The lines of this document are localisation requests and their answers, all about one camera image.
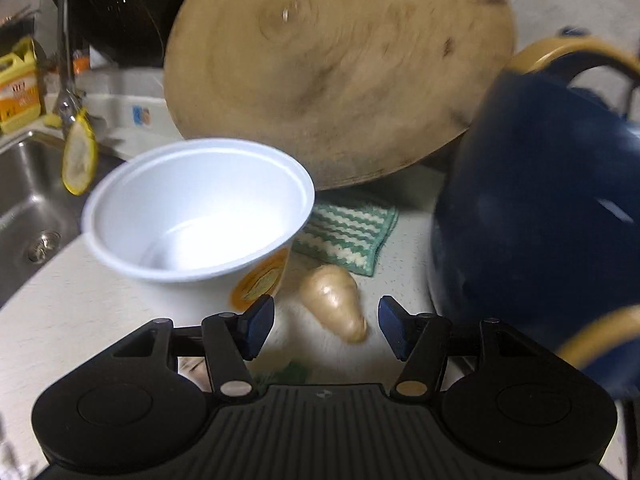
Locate white paper bowl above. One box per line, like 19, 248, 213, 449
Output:
81, 138, 316, 326

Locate long green wrapper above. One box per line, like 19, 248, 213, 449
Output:
254, 360, 310, 391

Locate chrome kitchen faucet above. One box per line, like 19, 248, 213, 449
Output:
0, 0, 84, 134

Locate garlic bulb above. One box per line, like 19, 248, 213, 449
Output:
299, 264, 368, 344

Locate green white knitted cloth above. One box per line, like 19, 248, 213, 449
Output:
293, 200, 399, 278

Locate blue rice cooker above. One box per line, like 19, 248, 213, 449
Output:
427, 34, 639, 399

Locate stainless steel sink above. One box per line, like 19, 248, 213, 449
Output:
0, 129, 126, 309

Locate yellow mesh sink strainer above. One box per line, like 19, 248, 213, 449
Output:
61, 107, 99, 196

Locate round wooden cutting board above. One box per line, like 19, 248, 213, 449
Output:
164, 0, 515, 189

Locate yellow detergent bottle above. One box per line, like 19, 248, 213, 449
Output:
0, 36, 41, 134

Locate black colander pan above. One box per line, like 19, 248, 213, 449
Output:
70, 0, 183, 67

